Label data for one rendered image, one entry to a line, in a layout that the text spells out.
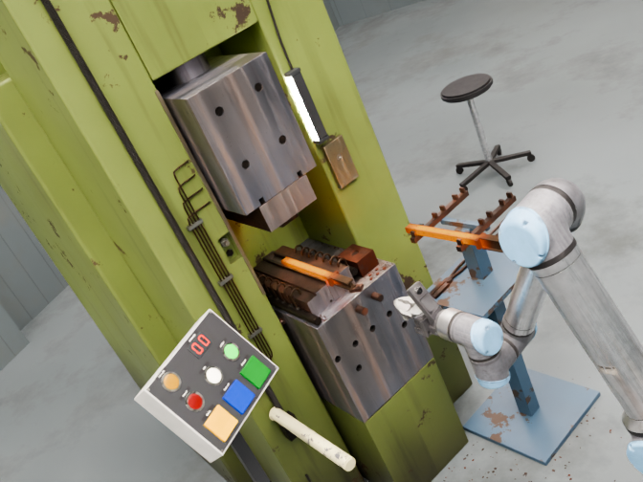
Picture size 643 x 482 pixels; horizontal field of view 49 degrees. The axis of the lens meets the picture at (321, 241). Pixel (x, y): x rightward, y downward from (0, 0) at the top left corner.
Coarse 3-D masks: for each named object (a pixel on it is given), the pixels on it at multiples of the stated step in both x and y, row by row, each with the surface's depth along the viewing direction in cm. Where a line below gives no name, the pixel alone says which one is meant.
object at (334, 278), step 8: (288, 264) 260; (296, 264) 257; (304, 264) 254; (312, 272) 247; (320, 272) 245; (328, 272) 243; (336, 272) 240; (328, 280) 238; (336, 280) 236; (344, 280) 233; (352, 280) 232; (344, 288) 234; (352, 288) 233
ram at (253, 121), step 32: (224, 64) 220; (256, 64) 211; (192, 96) 201; (224, 96) 206; (256, 96) 213; (192, 128) 209; (224, 128) 208; (256, 128) 215; (288, 128) 221; (224, 160) 210; (256, 160) 216; (288, 160) 223; (224, 192) 220; (256, 192) 218
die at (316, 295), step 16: (288, 256) 266; (304, 256) 263; (256, 272) 270; (272, 272) 263; (288, 272) 258; (304, 272) 251; (288, 288) 250; (304, 288) 244; (320, 288) 240; (336, 288) 243; (304, 304) 239; (320, 304) 240
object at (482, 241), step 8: (408, 232) 252; (416, 232) 248; (424, 232) 244; (432, 232) 241; (440, 232) 239; (448, 232) 237; (456, 232) 235; (464, 232) 233; (448, 240) 237; (464, 240) 230; (472, 240) 228; (480, 240) 226; (488, 240) 222; (496, 240) 220; (480, 248) 226; (488, 248) 225; (496, 248) 223
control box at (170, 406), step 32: (192, 352) 202; (224, 352) 208; (256, 352) 214; (160, 384) 192; (192, 384) 197; (224, 384) 203; (160, 416) 193; (192, 416) 193; (192, 448) 196; (224, 448) 193
